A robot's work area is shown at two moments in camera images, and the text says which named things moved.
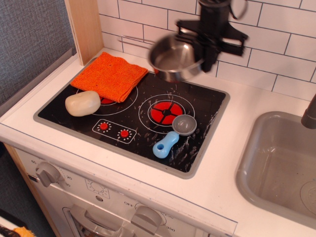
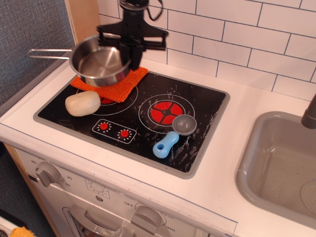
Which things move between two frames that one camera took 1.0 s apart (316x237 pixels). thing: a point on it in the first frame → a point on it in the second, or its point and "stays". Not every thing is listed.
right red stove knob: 124,134 stays
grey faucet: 308,119 stays
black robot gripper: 213,27 → 132,35
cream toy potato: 83,103 stays
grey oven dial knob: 146,219 stays
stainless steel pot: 173,56 → 92,61
